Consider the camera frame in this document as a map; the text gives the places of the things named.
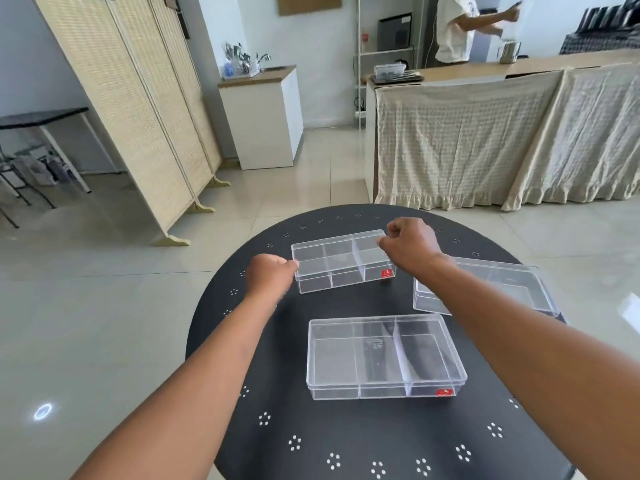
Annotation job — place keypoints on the wooden counter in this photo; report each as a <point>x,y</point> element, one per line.
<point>500,67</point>

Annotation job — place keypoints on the clear plastic box lid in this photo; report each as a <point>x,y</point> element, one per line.
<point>500,289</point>

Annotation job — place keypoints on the white metal shelf rack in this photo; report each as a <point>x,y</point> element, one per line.
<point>385,59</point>

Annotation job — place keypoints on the dark checked cloth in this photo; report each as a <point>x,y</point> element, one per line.
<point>597,43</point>

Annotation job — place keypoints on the cream checked table cloth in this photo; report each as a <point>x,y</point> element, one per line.
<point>590,134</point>
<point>465,139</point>

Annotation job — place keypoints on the person's left hand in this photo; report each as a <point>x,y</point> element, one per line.
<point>267,277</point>

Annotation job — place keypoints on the black microwave oven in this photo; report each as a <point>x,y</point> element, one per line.
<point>394,31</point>

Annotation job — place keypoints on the person's right forearm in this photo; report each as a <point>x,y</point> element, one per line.
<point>530,354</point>

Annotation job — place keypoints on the woven folding screen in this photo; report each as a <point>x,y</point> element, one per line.
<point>135,94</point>

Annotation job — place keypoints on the black tray with dishes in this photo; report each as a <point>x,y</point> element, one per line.
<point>392,72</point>

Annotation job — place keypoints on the person's left forearm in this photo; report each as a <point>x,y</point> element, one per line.
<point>195,389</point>

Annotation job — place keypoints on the person's left fingers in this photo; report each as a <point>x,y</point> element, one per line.
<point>291,267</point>

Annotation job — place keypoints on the clear divided plastic box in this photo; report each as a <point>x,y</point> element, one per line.
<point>382,357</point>
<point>340,262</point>

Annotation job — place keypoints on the row of black containers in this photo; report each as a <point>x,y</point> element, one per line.
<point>607,18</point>

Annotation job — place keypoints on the steel pitcher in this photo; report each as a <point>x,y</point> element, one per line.
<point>509,51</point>

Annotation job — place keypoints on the cork board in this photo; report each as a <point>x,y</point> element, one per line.
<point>309,3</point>

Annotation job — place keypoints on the round black perforated table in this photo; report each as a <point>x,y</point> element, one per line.
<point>320,434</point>

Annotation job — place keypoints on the chrome faucet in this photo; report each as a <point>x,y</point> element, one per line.
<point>263,58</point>

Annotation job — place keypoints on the person's right hand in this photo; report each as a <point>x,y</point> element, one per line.
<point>412,242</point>

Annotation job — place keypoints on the person's right fingers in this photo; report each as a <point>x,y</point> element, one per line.
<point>387,234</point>

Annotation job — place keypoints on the utensil holder with cutlery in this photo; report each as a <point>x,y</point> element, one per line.
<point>237,59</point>

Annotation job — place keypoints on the white cabinet with wooden top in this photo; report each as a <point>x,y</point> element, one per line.
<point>267,117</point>

